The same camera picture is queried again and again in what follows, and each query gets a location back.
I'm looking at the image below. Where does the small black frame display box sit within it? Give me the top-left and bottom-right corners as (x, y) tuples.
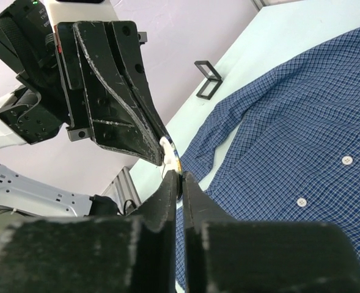
(194, 60), (223, 100)

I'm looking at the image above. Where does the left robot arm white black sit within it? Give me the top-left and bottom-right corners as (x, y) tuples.
(0, 1), (167, 217)

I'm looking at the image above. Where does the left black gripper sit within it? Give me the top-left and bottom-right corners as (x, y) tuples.
(0, 1), (167, 166)

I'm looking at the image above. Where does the aluminium front frame rail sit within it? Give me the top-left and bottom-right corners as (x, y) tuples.
(102, 167), (141, 214)

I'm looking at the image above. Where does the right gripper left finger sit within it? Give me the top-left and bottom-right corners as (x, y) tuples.
(0, 171), (180, 292)

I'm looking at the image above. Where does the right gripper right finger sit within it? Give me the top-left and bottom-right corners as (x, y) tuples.
(182, 172), (360, 292)

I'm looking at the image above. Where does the round blue badge pin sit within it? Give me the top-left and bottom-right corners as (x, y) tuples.
(160, 136), (183, 203)

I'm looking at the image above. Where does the blue plaid button shirt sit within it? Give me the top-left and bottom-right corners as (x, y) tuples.
(175, 21), (360, 293)

